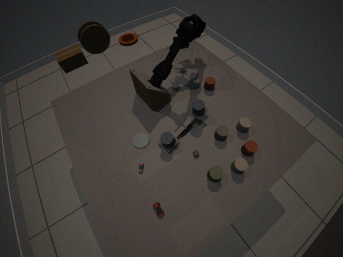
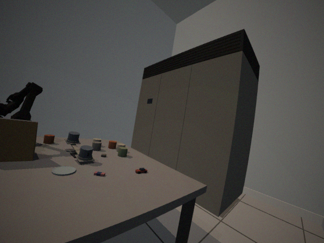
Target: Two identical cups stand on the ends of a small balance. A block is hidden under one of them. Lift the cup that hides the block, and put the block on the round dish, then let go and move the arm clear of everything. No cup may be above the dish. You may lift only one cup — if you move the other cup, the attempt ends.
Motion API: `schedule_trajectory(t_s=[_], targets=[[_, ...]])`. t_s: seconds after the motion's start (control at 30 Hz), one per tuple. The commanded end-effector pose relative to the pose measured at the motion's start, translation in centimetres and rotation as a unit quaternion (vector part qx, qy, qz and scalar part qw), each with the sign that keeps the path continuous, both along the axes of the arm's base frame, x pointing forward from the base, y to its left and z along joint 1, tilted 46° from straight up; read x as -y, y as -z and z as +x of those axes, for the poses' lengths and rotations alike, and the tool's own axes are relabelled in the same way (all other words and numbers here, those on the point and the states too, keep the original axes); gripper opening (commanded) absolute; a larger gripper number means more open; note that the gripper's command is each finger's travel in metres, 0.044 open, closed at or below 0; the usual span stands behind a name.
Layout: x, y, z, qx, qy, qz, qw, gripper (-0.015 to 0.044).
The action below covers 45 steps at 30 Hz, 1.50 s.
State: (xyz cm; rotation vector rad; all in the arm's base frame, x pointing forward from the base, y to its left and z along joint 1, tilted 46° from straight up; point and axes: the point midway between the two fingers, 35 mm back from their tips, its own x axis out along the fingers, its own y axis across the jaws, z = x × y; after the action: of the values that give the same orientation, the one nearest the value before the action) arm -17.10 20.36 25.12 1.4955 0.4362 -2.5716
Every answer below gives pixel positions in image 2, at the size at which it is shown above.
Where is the orange cylinder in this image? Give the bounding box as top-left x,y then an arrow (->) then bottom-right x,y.
43,135 -> 55,144

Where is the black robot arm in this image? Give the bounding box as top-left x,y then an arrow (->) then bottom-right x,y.
6,82 -> 43,121

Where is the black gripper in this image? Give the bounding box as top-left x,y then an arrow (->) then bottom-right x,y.
0,103 -> 14,118

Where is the reddish-brown cylinder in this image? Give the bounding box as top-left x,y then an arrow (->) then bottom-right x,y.
108,141 -> 116,149

